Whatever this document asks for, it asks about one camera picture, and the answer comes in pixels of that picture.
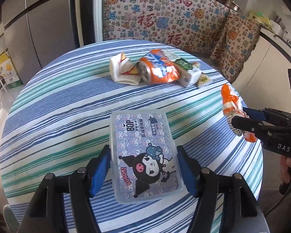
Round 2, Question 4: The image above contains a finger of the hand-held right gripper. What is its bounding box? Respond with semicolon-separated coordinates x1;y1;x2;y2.
231;115;279;141
244;107;291;125

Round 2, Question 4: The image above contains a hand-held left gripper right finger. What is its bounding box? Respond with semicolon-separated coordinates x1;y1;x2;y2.
176;145;260;233

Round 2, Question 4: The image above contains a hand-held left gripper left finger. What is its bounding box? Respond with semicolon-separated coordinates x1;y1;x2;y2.
18;145;111;233

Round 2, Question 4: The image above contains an orange snack wrapper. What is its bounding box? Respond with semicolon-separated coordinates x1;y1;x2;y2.
221;84;257;143

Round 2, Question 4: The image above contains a cartoon print plastic box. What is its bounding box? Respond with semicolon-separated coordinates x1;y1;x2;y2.
110;109;185;204

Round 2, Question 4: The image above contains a person's right hand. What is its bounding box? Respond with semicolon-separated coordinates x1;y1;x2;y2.
279;154;291;195

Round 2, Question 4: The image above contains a white kitchen counter cabinet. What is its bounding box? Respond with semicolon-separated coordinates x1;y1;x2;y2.
233;27;291;117

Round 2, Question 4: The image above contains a round striped tablecloth table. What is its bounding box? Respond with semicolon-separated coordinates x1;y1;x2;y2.
0;41;263;233

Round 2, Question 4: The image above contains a small white snack packet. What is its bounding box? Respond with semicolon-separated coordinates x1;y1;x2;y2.
196;74;212;89

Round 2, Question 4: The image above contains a small printed blanket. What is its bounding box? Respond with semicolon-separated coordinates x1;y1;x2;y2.
210;10;262;84

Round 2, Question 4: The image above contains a green white carton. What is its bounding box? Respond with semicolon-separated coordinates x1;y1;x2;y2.
170;52;202;88

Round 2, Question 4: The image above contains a white knife block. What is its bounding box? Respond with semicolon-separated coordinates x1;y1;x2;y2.
273;16;288;36

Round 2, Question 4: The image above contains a green yellow tissue box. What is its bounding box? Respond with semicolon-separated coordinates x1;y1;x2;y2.
249;11;273;30

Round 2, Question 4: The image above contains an orange blue snack bag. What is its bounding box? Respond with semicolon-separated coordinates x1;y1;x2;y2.
136;49;182;85

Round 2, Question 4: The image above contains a white folded snack bag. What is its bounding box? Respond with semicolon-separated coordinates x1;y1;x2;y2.
109;52;141;86

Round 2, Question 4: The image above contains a steel pot with lid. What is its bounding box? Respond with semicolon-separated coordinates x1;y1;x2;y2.
217;0;243;11

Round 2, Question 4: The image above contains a large printed blanket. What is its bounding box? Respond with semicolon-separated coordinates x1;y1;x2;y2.
102;0;231;59

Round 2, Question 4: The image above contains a yellow cardboard box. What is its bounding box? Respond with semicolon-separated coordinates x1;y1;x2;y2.
0;51;23;89

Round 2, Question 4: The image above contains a grey refrigerator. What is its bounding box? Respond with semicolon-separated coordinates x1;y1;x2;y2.
1;0;75;85

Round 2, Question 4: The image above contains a black cable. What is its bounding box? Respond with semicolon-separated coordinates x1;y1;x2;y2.
264;187;291;219

